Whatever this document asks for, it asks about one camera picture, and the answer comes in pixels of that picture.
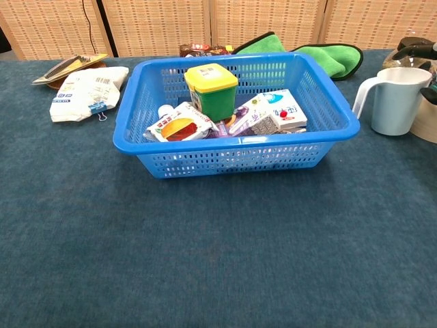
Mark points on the green container yellow lid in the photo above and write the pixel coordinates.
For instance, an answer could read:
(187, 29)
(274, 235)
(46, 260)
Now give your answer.
(215, 99)

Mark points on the black tripod stand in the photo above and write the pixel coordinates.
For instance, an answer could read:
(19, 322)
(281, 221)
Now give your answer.
(107, 30)

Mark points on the bamboo folding screen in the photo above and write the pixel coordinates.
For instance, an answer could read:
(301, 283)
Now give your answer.
(170, 24)

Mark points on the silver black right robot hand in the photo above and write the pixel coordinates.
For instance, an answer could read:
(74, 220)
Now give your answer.
(434, 53)

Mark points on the purple juice carton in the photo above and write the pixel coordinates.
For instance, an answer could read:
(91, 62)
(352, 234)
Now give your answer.
(251, 118)

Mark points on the white paper bag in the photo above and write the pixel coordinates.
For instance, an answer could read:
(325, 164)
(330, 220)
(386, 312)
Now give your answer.
(78, 95)

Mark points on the blue plastic basket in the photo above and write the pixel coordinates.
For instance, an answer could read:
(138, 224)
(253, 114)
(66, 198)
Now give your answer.
(239, 160)

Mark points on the beige bowl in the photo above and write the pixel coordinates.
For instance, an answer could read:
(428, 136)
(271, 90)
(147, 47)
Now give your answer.
(426, 126)

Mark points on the blue felt table cover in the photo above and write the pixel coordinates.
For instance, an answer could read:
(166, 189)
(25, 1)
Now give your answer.
(205, 256)

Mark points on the green microfiber cloth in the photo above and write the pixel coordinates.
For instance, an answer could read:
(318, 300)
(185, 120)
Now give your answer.
(327, 56)

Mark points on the burger print snack pack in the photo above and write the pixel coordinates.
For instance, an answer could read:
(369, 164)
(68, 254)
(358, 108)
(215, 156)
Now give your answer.
(181, 128)

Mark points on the white milk carton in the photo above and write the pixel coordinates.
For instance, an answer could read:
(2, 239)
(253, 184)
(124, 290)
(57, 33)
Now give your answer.
(290, 109)

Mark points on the tea bottle yellow cap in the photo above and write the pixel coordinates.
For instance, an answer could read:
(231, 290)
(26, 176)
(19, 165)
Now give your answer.
(196, 46)

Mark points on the yellow razor blister pack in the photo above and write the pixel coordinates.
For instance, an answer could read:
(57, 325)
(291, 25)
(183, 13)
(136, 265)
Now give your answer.
(68, 66)

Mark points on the blue binder clip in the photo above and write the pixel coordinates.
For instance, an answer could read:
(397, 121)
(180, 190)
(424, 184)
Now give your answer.
(99, 107)

